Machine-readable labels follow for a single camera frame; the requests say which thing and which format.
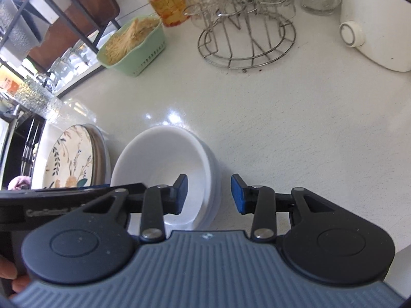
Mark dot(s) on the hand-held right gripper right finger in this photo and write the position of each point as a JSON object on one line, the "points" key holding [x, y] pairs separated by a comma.
{"points": [[237, 196]]}

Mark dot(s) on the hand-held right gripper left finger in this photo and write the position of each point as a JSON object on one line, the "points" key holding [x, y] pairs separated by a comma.
{"points": [[181, 196]]}

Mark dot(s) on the person's left hand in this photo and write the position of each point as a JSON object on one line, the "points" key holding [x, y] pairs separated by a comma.
{"points": [[9, 270]]}

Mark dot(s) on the black metal kitchen rack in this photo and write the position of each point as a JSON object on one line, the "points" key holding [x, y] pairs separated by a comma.
{"points": [[80, 35]]}

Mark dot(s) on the small plain drinking glass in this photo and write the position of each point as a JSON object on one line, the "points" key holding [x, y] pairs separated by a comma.
{"points": [[80, 59]]}

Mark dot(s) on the red-lid plastic jar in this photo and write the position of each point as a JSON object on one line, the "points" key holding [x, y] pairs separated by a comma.
{"points": [[167, 3]]}

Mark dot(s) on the floral ceramic plate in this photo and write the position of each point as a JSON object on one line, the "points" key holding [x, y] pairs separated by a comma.
{"points": [[67, 157]]}

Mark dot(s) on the tall textured glass tumbler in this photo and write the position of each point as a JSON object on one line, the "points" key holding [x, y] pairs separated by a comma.
{"points": [[35, 100]]}

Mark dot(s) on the white ceramic plate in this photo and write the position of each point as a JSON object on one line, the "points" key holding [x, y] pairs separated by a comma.
{"points": [[40, 160]]}

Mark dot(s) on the green plastic basket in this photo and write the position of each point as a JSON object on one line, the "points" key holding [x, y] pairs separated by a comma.
{"points": [[141, 64]]}

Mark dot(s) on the orange box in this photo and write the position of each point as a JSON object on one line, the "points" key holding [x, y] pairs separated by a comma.
{"points": [[9, 81]]}

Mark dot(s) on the wooden cutting board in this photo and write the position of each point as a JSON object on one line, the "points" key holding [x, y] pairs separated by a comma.
{"points": [[86, 0]]}

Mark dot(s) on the white ceramic bowl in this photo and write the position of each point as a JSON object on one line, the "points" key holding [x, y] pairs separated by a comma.
{"points": [[154, 157], [216, 183]]}

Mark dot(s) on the pink cloth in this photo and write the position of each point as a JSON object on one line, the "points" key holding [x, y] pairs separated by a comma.
{"points": [[19, 183]]}

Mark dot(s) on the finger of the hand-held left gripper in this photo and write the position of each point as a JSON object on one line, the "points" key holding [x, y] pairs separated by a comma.
{"points": [[135, 188]]}

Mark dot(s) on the white kitchen appliance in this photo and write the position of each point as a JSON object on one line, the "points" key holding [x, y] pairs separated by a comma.
{"points": [[382, 22]]}

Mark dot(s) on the large aluminium foil roll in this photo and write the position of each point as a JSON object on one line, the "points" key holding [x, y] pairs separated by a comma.
{"points": [[19, 29]]}

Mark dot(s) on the steel sink drain rack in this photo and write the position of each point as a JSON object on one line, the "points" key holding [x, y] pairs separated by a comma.
{"points": [[25, 141]]}

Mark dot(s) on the white wrap roll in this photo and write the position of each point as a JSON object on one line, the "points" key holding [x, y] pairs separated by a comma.
{"points": [[48, 6]]}

